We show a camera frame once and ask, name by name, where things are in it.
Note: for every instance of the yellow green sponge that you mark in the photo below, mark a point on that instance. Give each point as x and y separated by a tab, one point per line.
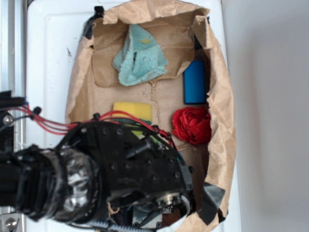
142	111

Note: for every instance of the brown paper bag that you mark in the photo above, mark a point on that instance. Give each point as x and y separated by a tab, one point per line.
184	32

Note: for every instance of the aluminium frame rail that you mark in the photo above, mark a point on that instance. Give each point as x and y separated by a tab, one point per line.
13	61

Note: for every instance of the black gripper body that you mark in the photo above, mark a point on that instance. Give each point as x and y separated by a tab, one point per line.
132	167

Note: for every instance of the teal knitted cloth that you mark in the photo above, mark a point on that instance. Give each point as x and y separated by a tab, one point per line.
141	59

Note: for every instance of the blue rectangular block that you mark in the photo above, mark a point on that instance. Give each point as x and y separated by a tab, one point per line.
194	83

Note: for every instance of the red crumpled paper ball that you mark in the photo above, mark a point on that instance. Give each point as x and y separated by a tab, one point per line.
192	125

